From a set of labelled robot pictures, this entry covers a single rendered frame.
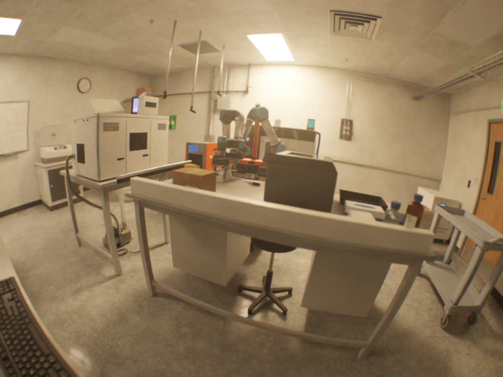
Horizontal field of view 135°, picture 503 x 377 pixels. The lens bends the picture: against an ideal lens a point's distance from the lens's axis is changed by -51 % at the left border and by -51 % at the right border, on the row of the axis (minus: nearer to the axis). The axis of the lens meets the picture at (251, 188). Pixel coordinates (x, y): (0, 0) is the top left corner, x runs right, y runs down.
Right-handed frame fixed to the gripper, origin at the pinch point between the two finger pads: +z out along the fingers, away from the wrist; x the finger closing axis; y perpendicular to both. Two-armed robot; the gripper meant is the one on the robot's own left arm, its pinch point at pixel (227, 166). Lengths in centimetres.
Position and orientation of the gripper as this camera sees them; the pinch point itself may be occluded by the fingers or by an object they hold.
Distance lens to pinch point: 185.3
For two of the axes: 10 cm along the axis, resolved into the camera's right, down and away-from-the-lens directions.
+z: -2.8, 8.8, -3.9
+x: 9.4, 1.6, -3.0
